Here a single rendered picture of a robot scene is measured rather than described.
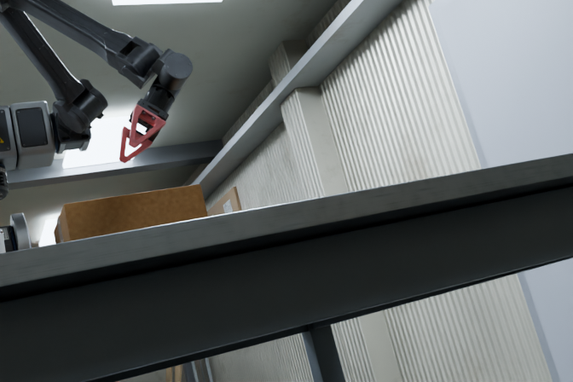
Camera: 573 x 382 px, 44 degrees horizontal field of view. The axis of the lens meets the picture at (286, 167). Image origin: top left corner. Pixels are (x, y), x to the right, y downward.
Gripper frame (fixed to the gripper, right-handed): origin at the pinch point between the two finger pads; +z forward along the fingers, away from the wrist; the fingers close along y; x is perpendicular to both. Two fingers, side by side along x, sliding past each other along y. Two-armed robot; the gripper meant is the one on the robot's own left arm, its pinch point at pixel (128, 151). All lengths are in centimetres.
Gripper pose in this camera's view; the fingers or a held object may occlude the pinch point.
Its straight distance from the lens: 143.4
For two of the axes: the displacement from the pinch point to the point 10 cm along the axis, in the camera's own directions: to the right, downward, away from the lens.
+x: 8.4, 5.0, 2.1
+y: 3.9, -3.0, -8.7
